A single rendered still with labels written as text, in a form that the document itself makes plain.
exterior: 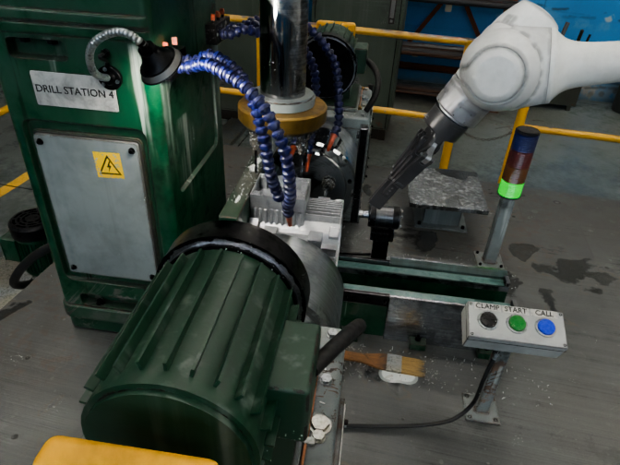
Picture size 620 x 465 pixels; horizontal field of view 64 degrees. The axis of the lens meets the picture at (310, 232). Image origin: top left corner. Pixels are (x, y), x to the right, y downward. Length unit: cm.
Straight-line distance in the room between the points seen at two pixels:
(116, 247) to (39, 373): 33
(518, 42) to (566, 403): 80
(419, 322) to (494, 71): 67
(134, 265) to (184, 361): 69
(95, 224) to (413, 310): 71
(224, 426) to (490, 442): 77
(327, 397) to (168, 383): 28
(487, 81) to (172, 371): 52
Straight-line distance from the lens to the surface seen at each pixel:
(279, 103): 97
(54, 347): 131
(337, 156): 130
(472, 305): 96
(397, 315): 120
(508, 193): 144
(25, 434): 117
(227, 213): 102
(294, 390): 46
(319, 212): 110
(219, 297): 49
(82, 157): 102
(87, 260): 116
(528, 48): 73
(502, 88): 72
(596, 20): 621
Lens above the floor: 167
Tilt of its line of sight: 34 degrees down
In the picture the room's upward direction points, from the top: 3 degrees clockwise
